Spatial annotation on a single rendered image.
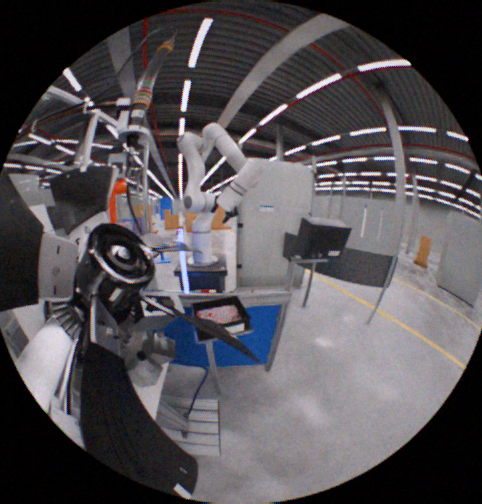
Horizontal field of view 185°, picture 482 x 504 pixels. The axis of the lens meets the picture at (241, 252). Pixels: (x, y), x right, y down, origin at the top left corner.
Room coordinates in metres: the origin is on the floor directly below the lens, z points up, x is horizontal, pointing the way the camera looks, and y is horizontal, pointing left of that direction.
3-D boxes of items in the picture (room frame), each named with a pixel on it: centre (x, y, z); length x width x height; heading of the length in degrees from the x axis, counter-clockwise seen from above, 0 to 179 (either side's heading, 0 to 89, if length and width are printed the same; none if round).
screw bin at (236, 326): (0.47, 0.08, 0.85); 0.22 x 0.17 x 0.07; 112
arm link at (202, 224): (0.88, 0.23, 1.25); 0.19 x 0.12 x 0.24; 153
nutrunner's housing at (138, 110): (0.25, 0.23, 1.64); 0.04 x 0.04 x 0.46
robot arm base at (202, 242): (0.85, 0.24, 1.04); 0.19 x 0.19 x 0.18
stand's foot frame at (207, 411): (0.10, 0.41, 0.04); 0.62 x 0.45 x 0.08; 96
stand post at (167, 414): (0.11, 0.32, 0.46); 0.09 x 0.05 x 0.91; 6
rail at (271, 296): (0.62, 0.17, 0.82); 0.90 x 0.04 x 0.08; 96
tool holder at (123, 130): (0.25, 0.24, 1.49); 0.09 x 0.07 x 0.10; 131
